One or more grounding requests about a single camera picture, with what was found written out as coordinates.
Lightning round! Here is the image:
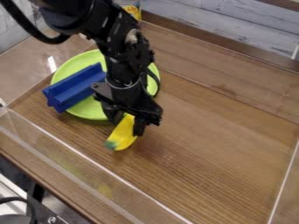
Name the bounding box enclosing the black metal stand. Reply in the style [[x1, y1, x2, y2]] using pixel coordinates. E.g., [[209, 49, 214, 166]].
[[27, 182, 70, 224]]

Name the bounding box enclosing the green round plate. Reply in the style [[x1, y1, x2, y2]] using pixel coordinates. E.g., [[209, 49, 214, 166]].
[[51, 48, 162, 121]]

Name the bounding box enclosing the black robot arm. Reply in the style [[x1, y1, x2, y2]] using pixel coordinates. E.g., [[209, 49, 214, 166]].
[[35, 0, 163, 137]]

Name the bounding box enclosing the yellow labelled can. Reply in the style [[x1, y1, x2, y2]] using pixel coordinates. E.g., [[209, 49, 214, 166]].
[[122, 0, 142, 20]]

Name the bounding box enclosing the clear acrylic front wall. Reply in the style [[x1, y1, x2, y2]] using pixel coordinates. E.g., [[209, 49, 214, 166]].
[[0, 108, 193, 224]]

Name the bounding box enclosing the black cable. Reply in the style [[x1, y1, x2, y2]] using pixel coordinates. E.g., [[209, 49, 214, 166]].
[[0, 196, 41, 224]]

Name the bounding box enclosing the blue plastic block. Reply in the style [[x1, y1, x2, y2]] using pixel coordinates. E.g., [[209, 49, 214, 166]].
[[42, 63, 106, 113]]

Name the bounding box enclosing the yellow toy banana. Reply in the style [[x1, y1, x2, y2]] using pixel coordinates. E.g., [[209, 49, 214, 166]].
[[106, 115, 137, 151]]

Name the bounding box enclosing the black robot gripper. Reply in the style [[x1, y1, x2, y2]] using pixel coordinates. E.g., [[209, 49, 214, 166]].
[[91, 82, 163, 137]]

